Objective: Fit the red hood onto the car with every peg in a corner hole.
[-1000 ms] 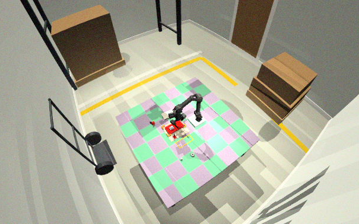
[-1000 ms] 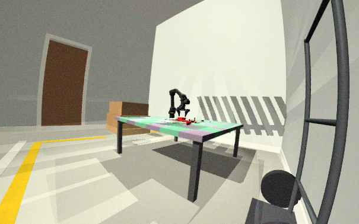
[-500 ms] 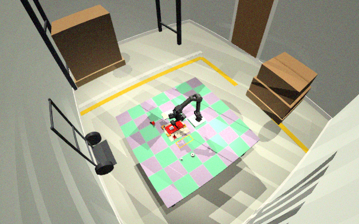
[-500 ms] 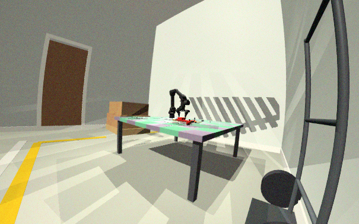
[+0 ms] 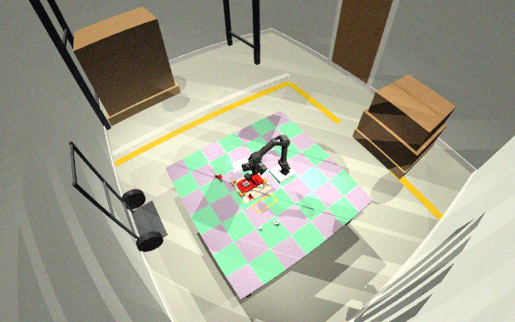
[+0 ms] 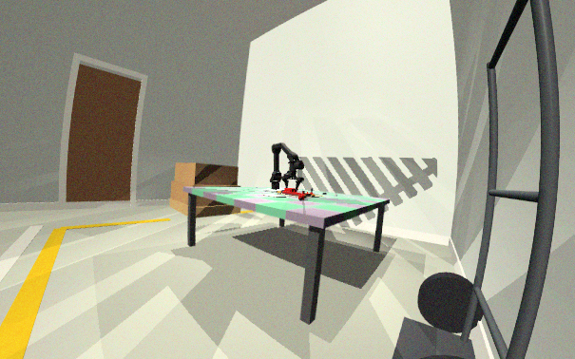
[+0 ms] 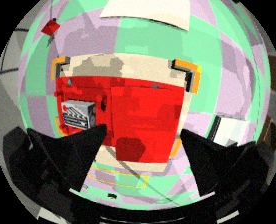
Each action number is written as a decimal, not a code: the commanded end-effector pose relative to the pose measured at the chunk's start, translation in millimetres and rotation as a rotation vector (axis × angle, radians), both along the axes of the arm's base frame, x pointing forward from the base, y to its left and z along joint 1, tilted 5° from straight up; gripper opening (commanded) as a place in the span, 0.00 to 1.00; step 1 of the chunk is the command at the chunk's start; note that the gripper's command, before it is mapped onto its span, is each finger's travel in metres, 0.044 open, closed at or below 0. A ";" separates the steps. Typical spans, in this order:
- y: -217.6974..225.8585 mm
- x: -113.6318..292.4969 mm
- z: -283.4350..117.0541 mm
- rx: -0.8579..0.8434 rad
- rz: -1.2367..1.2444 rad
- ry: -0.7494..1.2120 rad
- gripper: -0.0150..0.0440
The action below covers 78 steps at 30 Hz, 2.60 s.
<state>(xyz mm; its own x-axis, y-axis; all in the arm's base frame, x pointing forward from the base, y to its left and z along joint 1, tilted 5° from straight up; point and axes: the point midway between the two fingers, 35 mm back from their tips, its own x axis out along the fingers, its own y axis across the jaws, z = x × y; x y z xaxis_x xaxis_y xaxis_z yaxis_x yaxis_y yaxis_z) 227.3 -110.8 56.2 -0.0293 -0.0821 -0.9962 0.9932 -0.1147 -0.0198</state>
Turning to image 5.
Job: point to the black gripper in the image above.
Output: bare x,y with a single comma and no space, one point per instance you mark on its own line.
261,170

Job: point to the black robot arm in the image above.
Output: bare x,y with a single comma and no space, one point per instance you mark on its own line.
256,157

